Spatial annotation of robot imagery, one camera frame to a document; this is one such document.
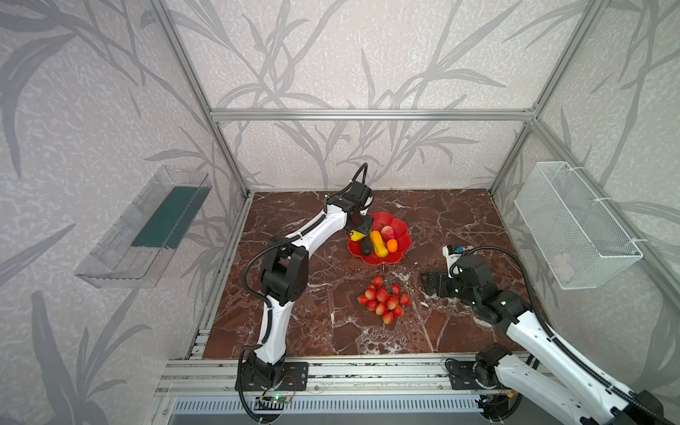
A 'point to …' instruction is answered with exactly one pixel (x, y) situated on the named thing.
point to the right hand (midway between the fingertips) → (433, 266)
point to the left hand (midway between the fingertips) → (366, 215)
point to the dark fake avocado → (367, 246)
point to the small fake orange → (392, 245)
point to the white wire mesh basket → (580, 240)
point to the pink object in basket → (560, 263)
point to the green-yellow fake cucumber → (357, 236)
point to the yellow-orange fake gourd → (378, 243)
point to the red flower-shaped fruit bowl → (400, 235)
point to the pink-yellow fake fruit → (387, 233)
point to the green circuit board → (277, 398)
